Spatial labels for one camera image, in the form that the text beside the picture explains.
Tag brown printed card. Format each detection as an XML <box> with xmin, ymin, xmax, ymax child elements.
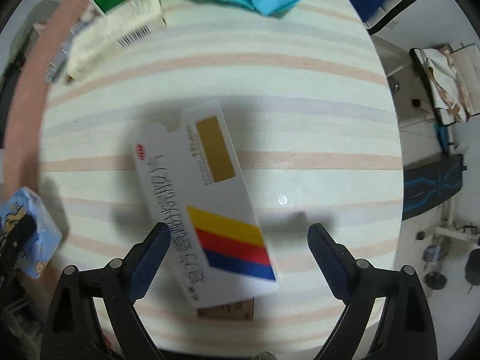
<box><xmin>197</xmin><ymin>298</ymin><xmax>255</xmax><ymax>321</ymax></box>

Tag white medicine box colour stripes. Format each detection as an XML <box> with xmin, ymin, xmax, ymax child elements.
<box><xmin>133</xmin><ymin>102</ymin><xmax>278</xmax><ymax>309</ymax></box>

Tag pink brown table cloth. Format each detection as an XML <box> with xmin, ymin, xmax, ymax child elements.
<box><xmin>2</xmin><ymin>0</ymin><xmax>89</xmax><ymax>198</ymax></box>

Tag cream long carton box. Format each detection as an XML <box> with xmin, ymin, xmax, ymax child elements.
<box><xmin>66</xmin><ymin>0</ymin><xmax>166</xmax><ymax>80</ymax></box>

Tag silver blister pill pack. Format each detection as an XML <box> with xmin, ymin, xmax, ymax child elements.
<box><xmin>45</xmin><ymin>25</ymin><xmax>80</xmax><ymax>84</ymax></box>

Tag blue tissue pack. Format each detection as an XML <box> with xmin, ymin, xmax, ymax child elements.
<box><xmin>1</xmin><ymin>187</ymin><xmax>62</xmax><ymax>283</ymax></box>

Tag black blue patterned panel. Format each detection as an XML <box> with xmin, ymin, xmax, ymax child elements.
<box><xmin>402</xmin><ymin>154</ymin><xmax>467</xmax><ymax>220</ymax></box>

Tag beige chair with bags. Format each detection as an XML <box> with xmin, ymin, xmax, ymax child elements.
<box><xmin>409</xmin><ymin>43</ymin><xmax>479</xmax><ymax>127</ymax></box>

